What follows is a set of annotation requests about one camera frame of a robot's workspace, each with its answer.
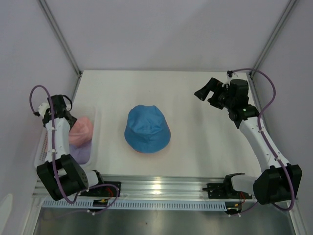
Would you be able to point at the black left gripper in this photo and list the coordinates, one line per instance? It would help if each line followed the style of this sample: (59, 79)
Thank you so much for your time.
(73, 121)

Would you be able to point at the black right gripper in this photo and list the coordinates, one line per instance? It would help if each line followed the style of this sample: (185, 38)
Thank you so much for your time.
(212, 85)

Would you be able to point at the pink bucket hat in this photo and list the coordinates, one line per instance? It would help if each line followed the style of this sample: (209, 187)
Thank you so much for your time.
(81, 132)

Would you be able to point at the lavender bucket hat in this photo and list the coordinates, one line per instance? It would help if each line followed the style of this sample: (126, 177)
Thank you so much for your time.
(81, 154)

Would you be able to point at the blue bucket hat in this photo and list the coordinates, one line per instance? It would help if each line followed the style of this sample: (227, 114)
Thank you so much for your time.
(147, 130)

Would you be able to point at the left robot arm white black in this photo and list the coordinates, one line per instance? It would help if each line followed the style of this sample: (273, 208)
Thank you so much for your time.
(61, 175)

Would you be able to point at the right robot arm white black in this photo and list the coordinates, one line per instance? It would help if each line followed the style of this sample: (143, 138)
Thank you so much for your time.
(279, 180)

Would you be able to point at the white plastic basket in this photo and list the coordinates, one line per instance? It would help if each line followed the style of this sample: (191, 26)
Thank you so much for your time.
(82, 110)

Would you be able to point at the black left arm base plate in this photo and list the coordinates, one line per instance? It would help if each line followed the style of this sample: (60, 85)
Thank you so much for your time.
(108, 191)

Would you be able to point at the left aluminium frame post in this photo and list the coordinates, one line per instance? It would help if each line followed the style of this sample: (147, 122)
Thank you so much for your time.
(47, 12)

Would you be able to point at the aluminium frame post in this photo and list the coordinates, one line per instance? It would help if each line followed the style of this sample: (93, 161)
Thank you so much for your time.
(47, 12)
(276, 31)

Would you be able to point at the slotted grey cable duct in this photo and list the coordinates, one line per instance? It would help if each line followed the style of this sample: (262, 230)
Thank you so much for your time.
(139, 205)

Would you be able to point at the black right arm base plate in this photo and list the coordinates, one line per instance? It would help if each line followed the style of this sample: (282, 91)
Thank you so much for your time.
(220, 191)

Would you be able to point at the aluminium mounting rail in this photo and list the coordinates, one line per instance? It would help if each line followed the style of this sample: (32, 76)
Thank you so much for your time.
(162, 188)

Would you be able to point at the right aluminium frame post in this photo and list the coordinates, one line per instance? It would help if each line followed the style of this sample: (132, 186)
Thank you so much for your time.
(276, 31)

